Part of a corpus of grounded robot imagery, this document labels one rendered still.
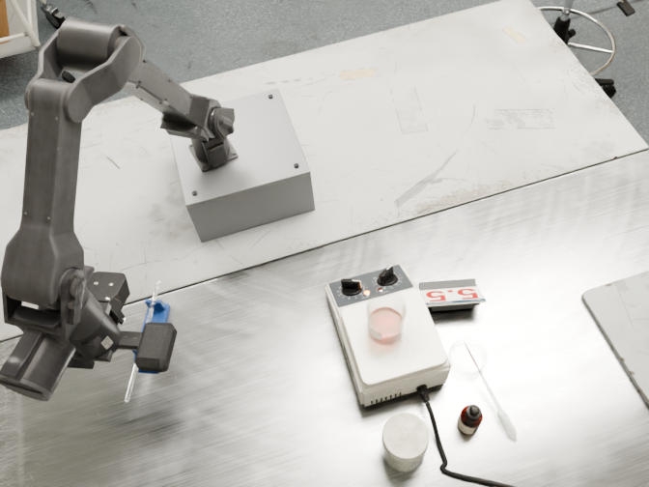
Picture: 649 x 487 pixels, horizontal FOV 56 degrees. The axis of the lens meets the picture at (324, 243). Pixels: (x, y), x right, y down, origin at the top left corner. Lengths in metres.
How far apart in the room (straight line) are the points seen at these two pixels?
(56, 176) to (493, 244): 0.68
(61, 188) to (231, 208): 0.40
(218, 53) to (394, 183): 1.84
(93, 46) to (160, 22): 2.39
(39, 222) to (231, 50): 2.22
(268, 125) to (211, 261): 0.25
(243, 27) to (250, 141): 1.93
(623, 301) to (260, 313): 0.56
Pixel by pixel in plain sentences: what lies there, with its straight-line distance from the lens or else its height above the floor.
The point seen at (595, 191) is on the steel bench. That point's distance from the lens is 1.15.
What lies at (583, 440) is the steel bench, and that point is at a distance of 0.94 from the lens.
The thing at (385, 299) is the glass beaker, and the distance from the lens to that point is 0.82.
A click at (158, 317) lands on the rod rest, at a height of 0.91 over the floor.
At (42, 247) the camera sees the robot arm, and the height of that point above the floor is 1.26.
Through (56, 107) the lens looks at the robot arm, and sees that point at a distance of 0.65.
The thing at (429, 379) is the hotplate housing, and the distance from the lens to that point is 0.86.
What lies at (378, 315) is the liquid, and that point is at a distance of 0.83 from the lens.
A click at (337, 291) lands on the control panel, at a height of 0.94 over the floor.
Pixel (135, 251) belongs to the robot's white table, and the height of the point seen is 0.90.
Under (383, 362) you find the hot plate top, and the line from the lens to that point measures 0.83.
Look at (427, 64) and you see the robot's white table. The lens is 1.31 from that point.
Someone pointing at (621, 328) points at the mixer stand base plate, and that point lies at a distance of 1.01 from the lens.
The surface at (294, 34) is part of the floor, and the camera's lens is 2.86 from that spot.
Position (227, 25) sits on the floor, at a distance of 2.97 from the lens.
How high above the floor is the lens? 1.76
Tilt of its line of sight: 57 degrees down
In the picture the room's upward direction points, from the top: 7 degrees counter-clockwise
